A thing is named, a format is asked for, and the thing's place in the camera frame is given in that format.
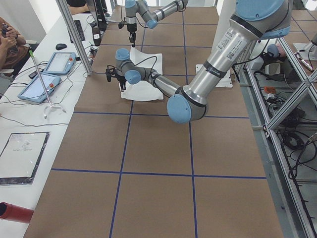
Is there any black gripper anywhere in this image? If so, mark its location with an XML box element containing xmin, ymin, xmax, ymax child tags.
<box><xmin>117</xmin><ymin>74</ymin><xmax>126</xmax><ymax>92</ymax></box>
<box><xmin>127</xmin><ymin>23</ymin><xmax>137</xmax><ymax>47</ymax></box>

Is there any white long-sleeve printed shirt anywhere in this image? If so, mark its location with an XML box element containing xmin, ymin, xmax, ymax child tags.
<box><xmin>121</xmin><ymin>47</ymin><xmax>163</xmax><ymax>102</ymax></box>

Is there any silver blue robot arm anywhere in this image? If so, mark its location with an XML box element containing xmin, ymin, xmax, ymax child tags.
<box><xmin>114</xmin><ymin>0</ymin><xmax>293</xmax><ymax>123</ymax></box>
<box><xmin>125</xmin><ymin>0</ymin><xmax>188</xmax><ymax>47</ymax></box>

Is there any white labelled black box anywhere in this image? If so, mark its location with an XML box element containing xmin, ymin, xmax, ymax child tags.
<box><xmin>92</xmin><ymin>26</ymin><xmax>102</xmax><ymax>46</ymax></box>

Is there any black keyboard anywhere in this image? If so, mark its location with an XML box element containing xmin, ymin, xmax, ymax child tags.
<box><xmin>74</xmin><ymin>20</ymin><xmax>85</xmax><ymax>41</ymax></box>

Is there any upper teach pendant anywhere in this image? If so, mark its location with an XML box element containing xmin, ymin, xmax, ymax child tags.
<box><xmin>44</xmin><ymin>52</ymin><xmax>76</xmax><ymax>75</ymax></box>

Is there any teach pendant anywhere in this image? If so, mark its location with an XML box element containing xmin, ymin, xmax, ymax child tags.
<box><xmin>17</xmin><ymin>73</ymin><xmax>61</xmax><ymax>103</ymax></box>
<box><xmin>44</xmin><ymin>52</ymin><xmax>76</xmax><ymax>75</ymax></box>

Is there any black computer mouse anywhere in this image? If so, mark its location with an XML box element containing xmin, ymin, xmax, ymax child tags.
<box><xmin>55</xmin><ymin>43</ymin><xmax>67</xmax><ymax>51</ymax></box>

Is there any lower teach pendant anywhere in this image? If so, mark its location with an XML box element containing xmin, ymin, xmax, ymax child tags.
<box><xmin>17</xmin><ymin>73</ymin><xmax>61</xmax><ymax>103</ymax></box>

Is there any green tipped metal rod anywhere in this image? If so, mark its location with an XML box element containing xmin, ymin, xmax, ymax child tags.
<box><xmin>29</xmin><ymin>50</ymin><xmax>66</xmax><ymax>119</ymax></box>

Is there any seated person in brown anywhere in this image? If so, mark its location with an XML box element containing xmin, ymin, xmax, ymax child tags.
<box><xmin>0</xmin><ymin>17</ymin><xmax>30</xmax><ymax>76</ymax></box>

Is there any red bottle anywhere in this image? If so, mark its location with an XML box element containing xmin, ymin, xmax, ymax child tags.
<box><xmin>0</xmin><ymin>202</ymin><xmax>34</xmax><ymax>223</ymax></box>

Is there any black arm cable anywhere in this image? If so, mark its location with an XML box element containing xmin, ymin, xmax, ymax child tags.
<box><xmin>133</xmin><ymin>56</ymin><xmax>159</xmax><ymax>75</ymax></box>

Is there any aluminium frame post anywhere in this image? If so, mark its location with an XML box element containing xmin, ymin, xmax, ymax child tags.
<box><xmin>56</xmin><ymin>0</ymin><xmax>93</xmax><ymax>76</ymax></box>

